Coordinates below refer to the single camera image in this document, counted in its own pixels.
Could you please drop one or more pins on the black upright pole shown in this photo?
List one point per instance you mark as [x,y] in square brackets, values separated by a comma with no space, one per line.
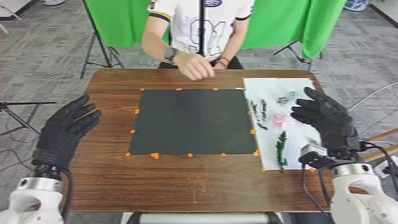
[202,26]

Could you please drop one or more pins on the person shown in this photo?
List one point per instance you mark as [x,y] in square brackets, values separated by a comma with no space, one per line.
[184,20]

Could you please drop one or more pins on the white sheet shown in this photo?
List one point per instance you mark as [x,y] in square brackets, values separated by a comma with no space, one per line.
[273,87]

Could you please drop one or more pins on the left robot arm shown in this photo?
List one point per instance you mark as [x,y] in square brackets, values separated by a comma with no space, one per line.
[33,196]

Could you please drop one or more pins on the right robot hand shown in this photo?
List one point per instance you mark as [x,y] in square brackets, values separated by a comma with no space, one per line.
[330,118]

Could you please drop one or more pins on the pale grey bar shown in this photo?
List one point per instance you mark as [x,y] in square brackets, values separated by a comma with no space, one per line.
[202,218]

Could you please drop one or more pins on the black folding stand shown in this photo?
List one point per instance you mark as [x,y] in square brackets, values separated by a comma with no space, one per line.
[24,115]

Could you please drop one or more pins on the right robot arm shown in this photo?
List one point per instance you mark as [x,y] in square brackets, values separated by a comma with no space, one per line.
[362,193]

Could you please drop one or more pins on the dark mat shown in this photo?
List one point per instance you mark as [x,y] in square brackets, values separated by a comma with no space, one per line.
[193,121]

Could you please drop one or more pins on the dark green sprig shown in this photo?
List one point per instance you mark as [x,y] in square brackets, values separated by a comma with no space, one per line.
[264,110]

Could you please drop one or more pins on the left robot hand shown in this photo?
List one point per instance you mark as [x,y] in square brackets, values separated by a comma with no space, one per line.
[63,133]

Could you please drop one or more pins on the black tripod stand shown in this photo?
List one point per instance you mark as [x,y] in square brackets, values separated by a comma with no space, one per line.
[294,53]
[102,50]

